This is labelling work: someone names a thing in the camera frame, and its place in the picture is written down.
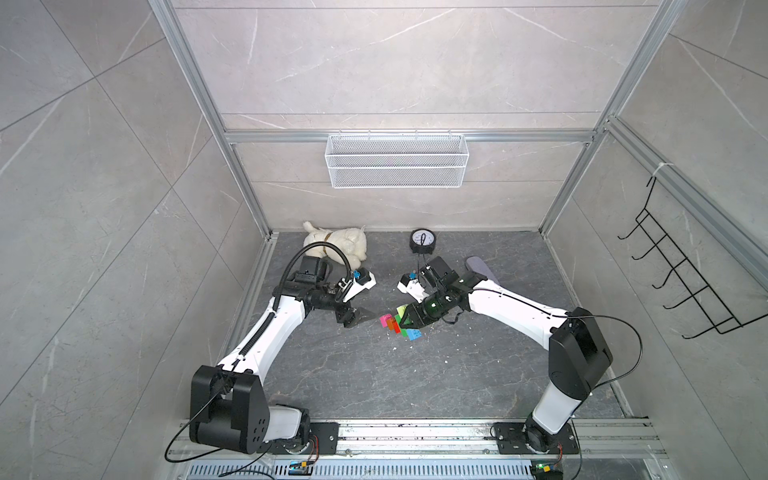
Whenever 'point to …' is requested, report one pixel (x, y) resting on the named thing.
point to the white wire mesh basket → (397, 161)
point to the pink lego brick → (384, 318)
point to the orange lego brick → (390, 324)
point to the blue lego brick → (414, 334)
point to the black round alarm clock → (422, 240)
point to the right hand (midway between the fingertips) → (407, 322)
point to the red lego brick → (396, 327)
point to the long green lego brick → (404, 332)
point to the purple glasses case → (477, 265)
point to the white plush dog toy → (352, 241)
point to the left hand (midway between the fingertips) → (370, 298)
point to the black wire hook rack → (705, 298)
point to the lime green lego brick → (401, 310)
